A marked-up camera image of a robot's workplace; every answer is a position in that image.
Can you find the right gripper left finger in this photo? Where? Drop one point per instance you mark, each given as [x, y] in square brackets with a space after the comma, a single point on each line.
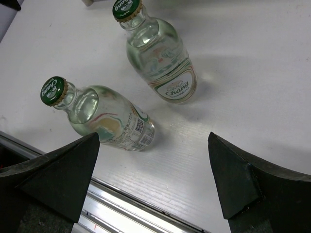
[44, 192]

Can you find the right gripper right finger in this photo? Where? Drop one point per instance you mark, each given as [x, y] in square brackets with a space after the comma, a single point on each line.
[257, 196]

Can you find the clear soda bottle front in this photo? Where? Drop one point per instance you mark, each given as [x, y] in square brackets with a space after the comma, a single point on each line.
[98, 109]

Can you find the aluminium front rail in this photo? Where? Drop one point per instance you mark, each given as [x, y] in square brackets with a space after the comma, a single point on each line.
[109, 210]

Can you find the clear soda bottle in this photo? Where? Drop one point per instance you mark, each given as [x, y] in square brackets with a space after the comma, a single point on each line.
[98, 109]
[156, 52]

